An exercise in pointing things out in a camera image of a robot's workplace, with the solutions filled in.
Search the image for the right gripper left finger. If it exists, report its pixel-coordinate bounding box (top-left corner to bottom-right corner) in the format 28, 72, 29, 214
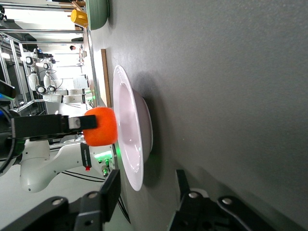
73, 169, 121, 231

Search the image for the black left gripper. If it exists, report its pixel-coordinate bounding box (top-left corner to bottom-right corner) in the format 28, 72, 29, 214
11, 114, 98, 142

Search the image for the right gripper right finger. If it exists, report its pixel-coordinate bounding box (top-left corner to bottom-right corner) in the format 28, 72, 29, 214
168, 169, 218, 231

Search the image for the orange fruit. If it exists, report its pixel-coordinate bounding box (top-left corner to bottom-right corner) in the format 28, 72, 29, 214
83, 106, 119, 147

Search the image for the white round plate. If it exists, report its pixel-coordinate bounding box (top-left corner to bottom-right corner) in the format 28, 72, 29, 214
112, 64, 154, 192

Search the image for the wooden cutting board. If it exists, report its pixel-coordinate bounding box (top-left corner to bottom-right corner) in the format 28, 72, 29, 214
92, 49, 112, 108

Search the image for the yellow cup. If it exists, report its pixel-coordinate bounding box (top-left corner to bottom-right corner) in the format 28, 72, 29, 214
70, 9, 89, 28

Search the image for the light green bowl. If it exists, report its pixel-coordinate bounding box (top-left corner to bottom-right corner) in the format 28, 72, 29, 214
85, 0, 110, 31

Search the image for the wooden peg drying rack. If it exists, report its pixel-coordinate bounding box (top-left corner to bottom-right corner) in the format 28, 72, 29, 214
71, 0, 87, 31

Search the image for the black base cable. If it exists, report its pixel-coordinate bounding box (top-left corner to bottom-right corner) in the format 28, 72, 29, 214
61, 169, 107, 183
117, 194, 132, 224

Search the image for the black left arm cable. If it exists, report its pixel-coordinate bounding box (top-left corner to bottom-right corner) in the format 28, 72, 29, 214
0, 105, 15, 175

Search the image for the aluminium frame structure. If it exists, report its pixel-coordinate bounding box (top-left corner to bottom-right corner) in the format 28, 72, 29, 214
0, 28, 85, 114

